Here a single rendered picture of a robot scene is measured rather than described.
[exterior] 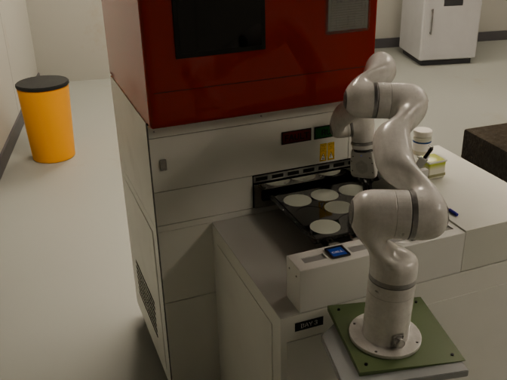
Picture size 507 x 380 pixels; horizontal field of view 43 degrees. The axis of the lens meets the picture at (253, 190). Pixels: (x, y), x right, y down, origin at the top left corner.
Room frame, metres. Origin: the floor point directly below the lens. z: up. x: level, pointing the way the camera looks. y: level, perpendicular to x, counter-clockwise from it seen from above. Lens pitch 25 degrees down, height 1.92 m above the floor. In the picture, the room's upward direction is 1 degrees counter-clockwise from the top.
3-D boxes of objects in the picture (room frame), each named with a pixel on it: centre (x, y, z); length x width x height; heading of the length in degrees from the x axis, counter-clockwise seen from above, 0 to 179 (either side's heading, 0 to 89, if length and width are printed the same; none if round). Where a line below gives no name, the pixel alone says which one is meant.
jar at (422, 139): (2.34, -0.66, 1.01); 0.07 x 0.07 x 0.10
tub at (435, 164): (2.12, -0.64, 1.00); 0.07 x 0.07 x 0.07; 21
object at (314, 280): (1.65, -0.36, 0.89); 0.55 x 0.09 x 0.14; 111
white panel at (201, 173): (2.16, -0.04, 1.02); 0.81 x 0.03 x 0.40; 111
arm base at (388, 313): (1.39, -0.34, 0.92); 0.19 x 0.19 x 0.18
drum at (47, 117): (4.83, 1.59, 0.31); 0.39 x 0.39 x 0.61
